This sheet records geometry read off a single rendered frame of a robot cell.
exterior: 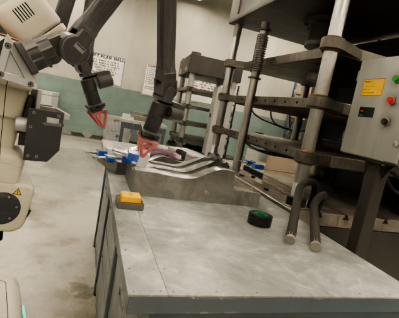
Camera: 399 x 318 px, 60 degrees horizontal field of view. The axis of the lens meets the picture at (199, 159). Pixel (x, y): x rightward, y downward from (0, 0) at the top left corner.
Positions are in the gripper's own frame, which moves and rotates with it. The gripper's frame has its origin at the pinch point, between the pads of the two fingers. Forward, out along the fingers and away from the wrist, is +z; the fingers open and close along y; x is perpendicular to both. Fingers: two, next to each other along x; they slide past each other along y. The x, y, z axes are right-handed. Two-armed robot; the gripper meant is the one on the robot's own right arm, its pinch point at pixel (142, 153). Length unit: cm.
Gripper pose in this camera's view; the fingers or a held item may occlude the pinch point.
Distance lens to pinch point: 127.2
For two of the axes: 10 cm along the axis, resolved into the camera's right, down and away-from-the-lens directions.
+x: -8.9, -2.8, -3.6
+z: -3.8, 8.9, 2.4
